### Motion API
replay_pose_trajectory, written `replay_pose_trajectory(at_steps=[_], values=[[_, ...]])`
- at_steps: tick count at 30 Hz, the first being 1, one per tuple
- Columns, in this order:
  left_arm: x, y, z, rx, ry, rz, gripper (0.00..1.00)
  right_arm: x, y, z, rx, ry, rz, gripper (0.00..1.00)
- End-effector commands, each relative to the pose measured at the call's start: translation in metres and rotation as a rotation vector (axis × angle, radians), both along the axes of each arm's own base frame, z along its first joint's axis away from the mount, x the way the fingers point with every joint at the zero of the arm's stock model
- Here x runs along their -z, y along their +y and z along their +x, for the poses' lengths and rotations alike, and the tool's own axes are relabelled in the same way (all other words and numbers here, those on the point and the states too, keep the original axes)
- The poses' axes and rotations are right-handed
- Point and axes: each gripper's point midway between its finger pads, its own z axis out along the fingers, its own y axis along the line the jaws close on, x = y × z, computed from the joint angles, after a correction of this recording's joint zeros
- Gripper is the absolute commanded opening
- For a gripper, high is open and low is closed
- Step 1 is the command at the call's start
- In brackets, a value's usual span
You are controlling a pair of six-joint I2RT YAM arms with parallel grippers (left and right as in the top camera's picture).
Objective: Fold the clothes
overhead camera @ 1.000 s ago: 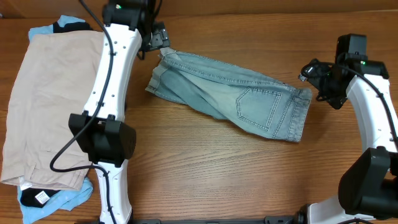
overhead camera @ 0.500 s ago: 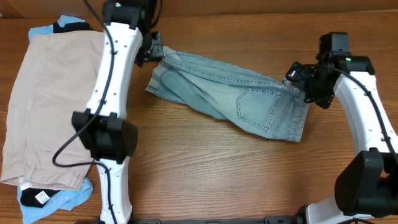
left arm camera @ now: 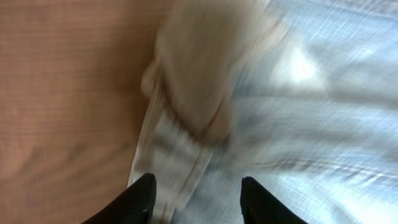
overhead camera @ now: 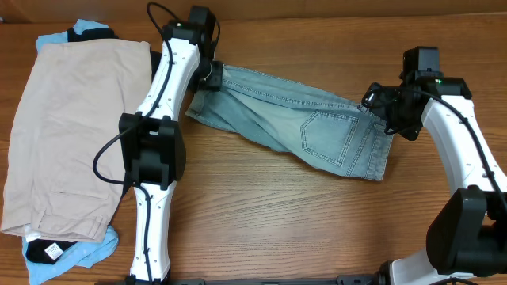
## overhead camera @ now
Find light blue denim shorts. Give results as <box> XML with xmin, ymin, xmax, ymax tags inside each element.
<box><xmin>185</xmin><ymin>65</ymin><xmax>393</xmax><ymax>181</ymax></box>

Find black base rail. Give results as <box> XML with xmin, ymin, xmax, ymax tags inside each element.
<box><xmin>94</xmin><ymin>273</ymin><xmax>448</xmax><ymax>285</ymax></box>

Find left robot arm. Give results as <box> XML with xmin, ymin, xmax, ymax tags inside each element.
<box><xmin>119</xmin><ymin>20</ymin><xmax>221</xmax><ymax>284</ymax></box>

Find black garment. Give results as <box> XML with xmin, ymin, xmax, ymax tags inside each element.
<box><xmin>26</xmin><ymin>27</ymin><xmax>161</xmax><ymax>265</ymax></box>

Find light blue garment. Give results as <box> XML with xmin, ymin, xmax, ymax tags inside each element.
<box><xmin>22</xmin><ymin>19</ymin><xmax>119</xmax><ymax>284</ymax></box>

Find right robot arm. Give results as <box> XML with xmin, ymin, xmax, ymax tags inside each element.
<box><xmin>361</xmin><ymin>77</ymin><xmax>506</xmax><ymax>284</ymax></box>

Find beige folded shorts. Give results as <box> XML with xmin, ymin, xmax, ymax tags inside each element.
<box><xmin>1</xmin><ymin>39</ymin><xmax>151</xmax><ymax>241</ymax></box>

